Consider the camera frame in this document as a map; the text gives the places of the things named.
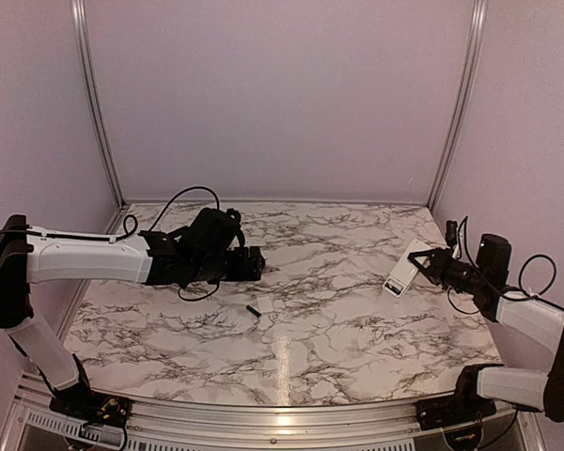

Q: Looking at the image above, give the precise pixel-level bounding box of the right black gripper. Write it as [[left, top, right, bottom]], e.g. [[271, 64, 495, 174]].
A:
[[409, 247, 487, 294]]

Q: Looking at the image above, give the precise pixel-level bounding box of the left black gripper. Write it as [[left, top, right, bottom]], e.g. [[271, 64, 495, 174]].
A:
[[191, 244, 266, 282]]

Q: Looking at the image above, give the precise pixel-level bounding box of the white remote control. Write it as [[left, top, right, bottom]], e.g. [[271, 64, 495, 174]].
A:
[[384, 239, 431, 299]]

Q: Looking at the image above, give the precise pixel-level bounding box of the white battery compartment cover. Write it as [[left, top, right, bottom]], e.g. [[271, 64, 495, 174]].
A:
[[257, 295, 275, 314]]

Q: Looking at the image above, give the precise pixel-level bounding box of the black battery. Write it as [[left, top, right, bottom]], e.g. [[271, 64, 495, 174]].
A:
[[246, 305, 261, 318]]

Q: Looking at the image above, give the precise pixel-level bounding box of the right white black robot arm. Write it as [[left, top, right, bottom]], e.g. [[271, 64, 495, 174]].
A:
[[407, 234, 564, 423]]

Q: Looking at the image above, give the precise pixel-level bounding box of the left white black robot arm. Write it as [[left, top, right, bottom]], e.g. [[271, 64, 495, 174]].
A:
[[0, 208, 265, 418]]

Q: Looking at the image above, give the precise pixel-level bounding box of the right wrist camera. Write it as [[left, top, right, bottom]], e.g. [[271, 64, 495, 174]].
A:
[[445, 220, 462, 259]]

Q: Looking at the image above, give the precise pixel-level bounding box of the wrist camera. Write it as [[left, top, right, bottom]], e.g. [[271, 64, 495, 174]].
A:
[[225, 208, 242, 234], [445, 220, 462, 259]]

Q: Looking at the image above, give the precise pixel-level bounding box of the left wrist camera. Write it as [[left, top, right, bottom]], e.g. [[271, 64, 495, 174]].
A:
[[225, 208, 242, 234]]

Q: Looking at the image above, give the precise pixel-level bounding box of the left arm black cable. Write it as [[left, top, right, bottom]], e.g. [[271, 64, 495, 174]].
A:
[[121, 186, 222, 302]]

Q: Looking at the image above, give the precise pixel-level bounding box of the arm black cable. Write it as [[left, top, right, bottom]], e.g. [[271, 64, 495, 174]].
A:
[[446, 215, 558, 315], [121, 186, 222, 302]]

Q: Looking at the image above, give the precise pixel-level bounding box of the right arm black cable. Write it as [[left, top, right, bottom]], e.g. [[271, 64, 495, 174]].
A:
[[446, 215, 558, 315]]

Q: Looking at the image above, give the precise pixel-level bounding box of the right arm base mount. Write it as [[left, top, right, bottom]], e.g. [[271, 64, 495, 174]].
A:
[[415, 394, 497, 431]]

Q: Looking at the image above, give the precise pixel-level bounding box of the front aluminium rail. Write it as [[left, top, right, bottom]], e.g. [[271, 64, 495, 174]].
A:
[[0, 370, 546, 451]]

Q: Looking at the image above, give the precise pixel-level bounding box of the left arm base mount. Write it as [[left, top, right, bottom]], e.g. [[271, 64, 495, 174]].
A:
[[50, 392, 132, 428]]

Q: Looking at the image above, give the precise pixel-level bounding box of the right aluminium frame post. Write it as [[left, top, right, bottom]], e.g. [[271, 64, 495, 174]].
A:
[[427, 0, 488, 212]]

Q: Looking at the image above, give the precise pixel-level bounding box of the aluminium frame post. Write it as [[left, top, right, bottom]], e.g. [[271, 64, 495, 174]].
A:
[[70, 0, 125, 209], [427, 0, 488, 212]]

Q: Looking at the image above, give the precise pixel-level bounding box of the left aluminium frame post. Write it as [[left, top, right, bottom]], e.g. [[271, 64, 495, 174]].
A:
[[70, 0, 125, 209]]

